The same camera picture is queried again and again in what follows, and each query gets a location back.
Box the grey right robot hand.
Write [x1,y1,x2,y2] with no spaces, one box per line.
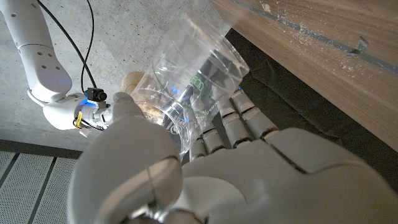
[91,105,114,128]

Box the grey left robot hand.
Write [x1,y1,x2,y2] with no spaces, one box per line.
[67,89,398,224]

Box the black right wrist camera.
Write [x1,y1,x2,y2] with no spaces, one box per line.
[83,87,108,103]

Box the clear plastic cup with sugar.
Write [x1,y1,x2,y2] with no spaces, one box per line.
[121,71,164,121]

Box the clear plastic container cup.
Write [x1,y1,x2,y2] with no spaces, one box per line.
[130,12,250,156]

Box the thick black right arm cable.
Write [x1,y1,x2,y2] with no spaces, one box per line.
[80,0,95,94]

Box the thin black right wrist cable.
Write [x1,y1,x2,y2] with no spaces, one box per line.
[36,0,98,90]

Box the black cloth backdrop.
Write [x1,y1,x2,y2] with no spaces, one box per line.
[225,27,398,194]

